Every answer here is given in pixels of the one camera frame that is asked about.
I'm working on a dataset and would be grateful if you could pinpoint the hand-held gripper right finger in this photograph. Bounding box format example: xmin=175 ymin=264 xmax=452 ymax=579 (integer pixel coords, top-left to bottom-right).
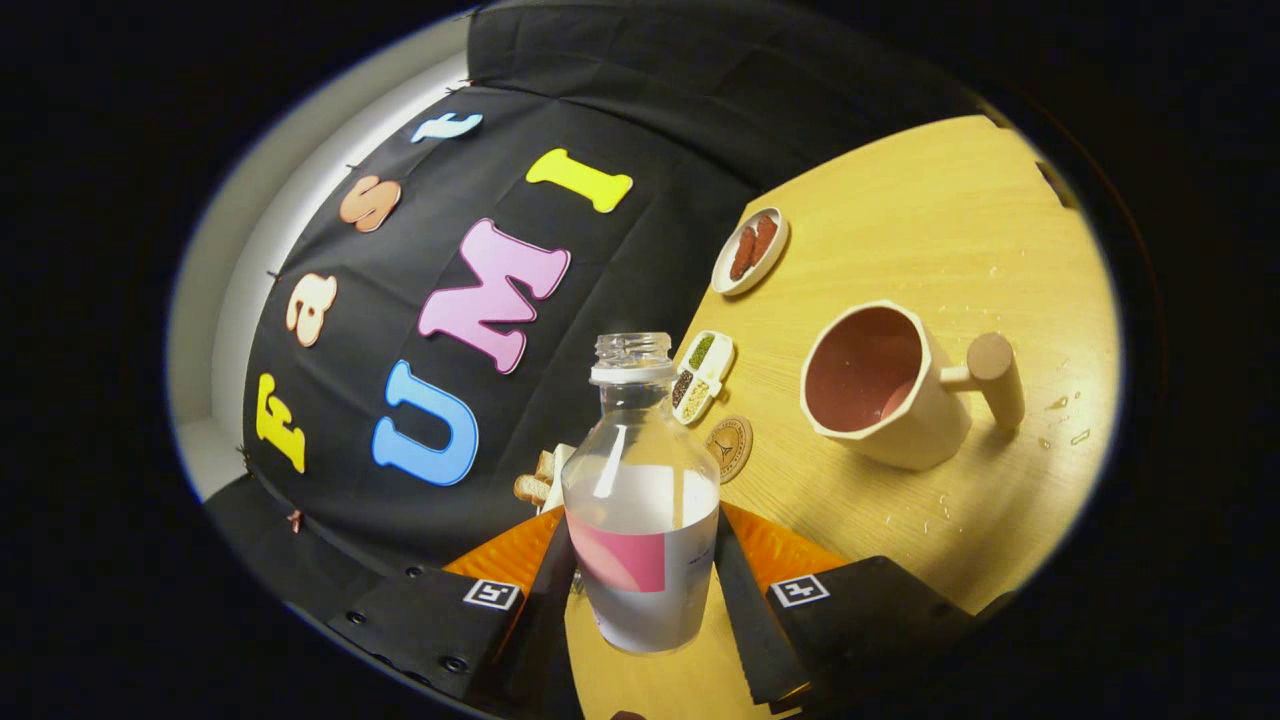
xmin=712 ymin=502 xmax=986 ymax=716

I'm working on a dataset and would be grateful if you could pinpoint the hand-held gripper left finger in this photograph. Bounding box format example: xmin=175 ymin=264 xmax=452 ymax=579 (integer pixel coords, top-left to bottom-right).
xmin=325 ymin=505 xmax=586 ymax=720

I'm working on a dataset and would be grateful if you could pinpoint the clear juice bottle pink label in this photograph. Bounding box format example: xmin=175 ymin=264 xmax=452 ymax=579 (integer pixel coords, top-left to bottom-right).
xmin=561 ymin=332 xmax=721 ymax=655

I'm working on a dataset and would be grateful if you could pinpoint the round cork coaster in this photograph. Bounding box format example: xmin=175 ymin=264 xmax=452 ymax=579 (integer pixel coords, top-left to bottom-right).
xmin=706 ymin=415 xmax=754 ymax=485

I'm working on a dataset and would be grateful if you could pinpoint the cream cup with wooden handle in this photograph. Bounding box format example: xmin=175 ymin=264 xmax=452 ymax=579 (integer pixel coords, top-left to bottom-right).
xmin=800 ymin=300 xmax=1026 ymax=472

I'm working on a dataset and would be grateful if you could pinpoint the white toaster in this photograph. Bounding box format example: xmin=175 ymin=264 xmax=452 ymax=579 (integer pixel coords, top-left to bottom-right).
xmin=540 ymin=443 xmax=579 ymax=516

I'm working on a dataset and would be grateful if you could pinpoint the divided white dish with grains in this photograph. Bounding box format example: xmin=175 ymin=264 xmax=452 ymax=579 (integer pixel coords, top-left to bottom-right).
xmin=670 ymin=330 xmax=736 ymax=426

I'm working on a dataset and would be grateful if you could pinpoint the round white plate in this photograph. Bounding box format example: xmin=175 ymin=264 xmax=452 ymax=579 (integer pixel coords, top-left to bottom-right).
xmin=711 ymin=206 xmax=790 ymax=298

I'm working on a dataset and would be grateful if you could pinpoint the wooden table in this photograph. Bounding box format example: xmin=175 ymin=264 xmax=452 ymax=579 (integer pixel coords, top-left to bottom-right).
xmin=565 ymin=113 xmax=1123 ymax=720

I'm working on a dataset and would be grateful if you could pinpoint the black backdrop cloth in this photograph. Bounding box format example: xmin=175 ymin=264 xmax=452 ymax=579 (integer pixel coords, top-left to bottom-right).
xmin=205 ymin=0 xmax=1001 ymax=641

